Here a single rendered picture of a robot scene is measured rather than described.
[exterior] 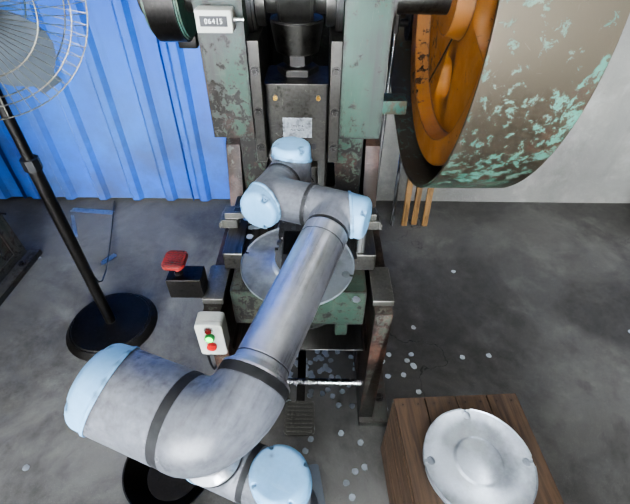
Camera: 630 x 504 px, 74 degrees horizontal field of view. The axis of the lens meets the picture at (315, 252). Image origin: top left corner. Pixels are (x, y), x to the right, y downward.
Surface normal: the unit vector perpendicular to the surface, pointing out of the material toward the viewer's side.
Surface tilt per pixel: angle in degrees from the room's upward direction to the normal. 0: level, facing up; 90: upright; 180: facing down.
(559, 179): 90
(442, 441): 0
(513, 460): 0
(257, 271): 3
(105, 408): 36
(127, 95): 90
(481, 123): 107
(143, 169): 90
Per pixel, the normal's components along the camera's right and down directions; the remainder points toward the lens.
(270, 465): 0.13, -0.71
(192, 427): 0.11, -0.34
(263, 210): -0.37, 0.62
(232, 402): 0.21, -0.55
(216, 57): -0.01, 0.66
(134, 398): -0.11, -0.51
